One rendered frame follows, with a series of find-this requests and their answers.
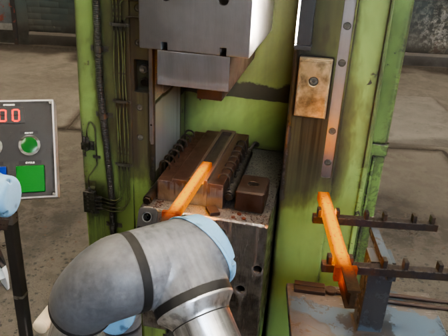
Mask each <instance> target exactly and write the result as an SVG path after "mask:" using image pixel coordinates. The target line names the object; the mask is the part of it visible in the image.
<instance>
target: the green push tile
mask: <svg viewBox="0 0 448 336"><path fill-rule="evenodd" d="M16 178H17V179H18V181H19V182H20V185H21V193H34V192H45V166H44V165H25V166H16Z"/></svg>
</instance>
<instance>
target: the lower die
mask: <svg viewBox="0 0 448 336"><path fill-rule="evenodd" d="M222 132H229V133H232V134H231V136H230V137H229V139H228V141H227V142H226V144H225V146H224V148H223V149H222V151H221V152H220V154H219V156H218V158H217V159H216V161H215V162H214V164H213V166H212V168H211V169H210V171H209V172H208V174H207V176H206V178H205V179H204V182H203V184H201V186H200V188H199V189H198V191H197V192H196V194H195V195H194V197H193V198H192V200H191V202H190V204H195V205H203V206H208V205H216V206H217V208H221V209H222V208H223V206H224V204H225V202H226V199H225V192H226V190H227V187H228V181H229V179H228V177H227V176H226V175H222V176H220V179H218V176H219V174H221V173H222V172H221V170H222V168H224V167H225V163H226V162H228V157H229V156H231V152H232V151H234V150H233V148H234V146H236V143H237V142H238V141H239V140H244V141H245V142H246V143H247V150H248V145H249V135H244V134H238V133H236V131H229V130H223V129H222V130H220V132H218V131H208V130H207V131H206V133H204V132H198V131H195V137H193V135H192V136H191V142H189V140H188V141H187V143H188V147H187V148H186V144H185V145H184V146H183V148H184V151H183V152H182V149H181V150H180V152H179V153H180V158H178V154H177V155H176V157H175V160H176V162H175V163H174V162H173V160H172V162H171V169H169V166H168V167H167V168H166V170H164V172H163V173H162V174H161V176H160V177H159V178H158V180H157V198H158V199H163V200H168V201H175V200H176V198H177V197H178V195H179V194H180V192H181V191H182V190H183V188H184V187H185V186H186V184H187V183H188V181H189V180H190V178H191V177H192V176H193V174H194V173H195V172H196V170H197V169H198V168H199V166H200V164H202V162H203V161H204V160H205V158H206V157H207V156H208V154H209V152H210V150H211V149H212V148H213V146H214V144H215V143H216V141H217V140H218V138H219V137H220V135H221V134H222ZM227 167H230V168H232V170H233V172H234V171H235V166H234V164H232V163H228V164H227ZM223 172H224V173H226V174H228V175H229V176H230V178H231V170H229V169H225V170H224V171H223Z"/></svg>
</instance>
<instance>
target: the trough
mask: <svg viewBox="0 0 448 336"><path fill-rule="evenodd" d="M231 134H232V133H229V132H222V134H221V135H220V137H219V138H218V140H217V141H216V143H215V144H214V146H213V148H212V149H211V150H210V152H209V154H208V156H207V157H206V158H205V160H204V161H206V162H212V166H213V164H214V162H215V161H216V159H217V158H218V156H219V154H220V152H221V151H222V149H223V148H224V146H225V144H226V142H227V141H228V139H229V137H230V136H231Z"/></svg>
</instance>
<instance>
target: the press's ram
mask: <svg viewBox="0 0 448 336"><path fill-rule="evenodd" d="M273 7H274V0H139V46H140V48H147V49H160V50H162V49H163V48H165V47H166V46H167V50H168V51H180V52H187V53H200V54H207V55H221V54H222V53H223V52H224V51H225V50H227V52H226V56H227V57H240V58H247V59H248V58H250V56H251V55H252V54H253V53H254V51H255V50H256V49H257V48H258V46H259V45H260V44H261V43H262V41H263V40H264V39H265V38H266V36H267V35H268V34H269V33H270V31H271V30H272V22H273Z"/></svg>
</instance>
